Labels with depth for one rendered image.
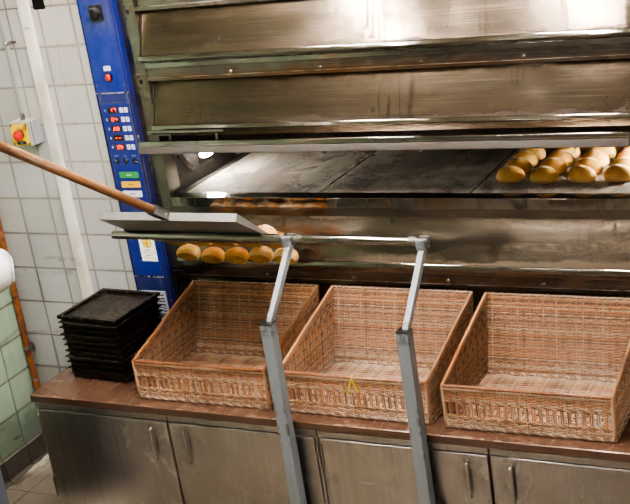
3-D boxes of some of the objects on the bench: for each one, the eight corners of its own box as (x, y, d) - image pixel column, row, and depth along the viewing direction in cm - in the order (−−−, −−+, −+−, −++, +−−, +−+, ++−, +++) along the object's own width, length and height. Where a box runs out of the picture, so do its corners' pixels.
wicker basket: (204, 343, 494) (192, 278, 485) (332, 351, 468) (321, 283, 459) (136, 399, 454) (121, 329, 445) (271, 411, 428) (258, 338, 419)
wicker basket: (491, 363, 438) (483, 290, 429) (654, 373, 412) (649, 296, 403) (441, 429, 398) (431, 350, 389) (619, 445, 372) (612, 361, 363)
